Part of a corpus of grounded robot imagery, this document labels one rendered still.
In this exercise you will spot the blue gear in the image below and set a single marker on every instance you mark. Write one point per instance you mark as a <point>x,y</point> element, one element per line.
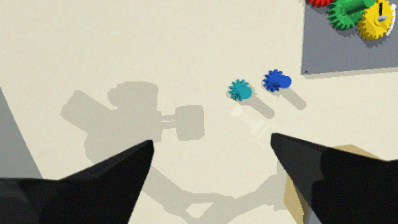
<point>275,81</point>

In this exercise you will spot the dark green gear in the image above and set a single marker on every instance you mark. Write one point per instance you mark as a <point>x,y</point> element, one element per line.
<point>346,13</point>

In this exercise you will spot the white curved arrow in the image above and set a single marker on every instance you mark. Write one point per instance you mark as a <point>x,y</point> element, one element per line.
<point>393,19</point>

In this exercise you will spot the teal gear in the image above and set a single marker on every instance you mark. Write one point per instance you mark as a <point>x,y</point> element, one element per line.
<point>240,90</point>

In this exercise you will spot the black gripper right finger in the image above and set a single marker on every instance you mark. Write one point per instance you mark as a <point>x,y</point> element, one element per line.
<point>339,186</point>

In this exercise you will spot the yellow gear with black stripe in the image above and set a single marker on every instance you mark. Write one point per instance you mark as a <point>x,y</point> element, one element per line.
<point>370,27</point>

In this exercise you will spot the grey board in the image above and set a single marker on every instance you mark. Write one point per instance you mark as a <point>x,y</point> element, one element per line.
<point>325,49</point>

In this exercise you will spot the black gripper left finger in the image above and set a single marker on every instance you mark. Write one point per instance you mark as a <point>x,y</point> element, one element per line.
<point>105,193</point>

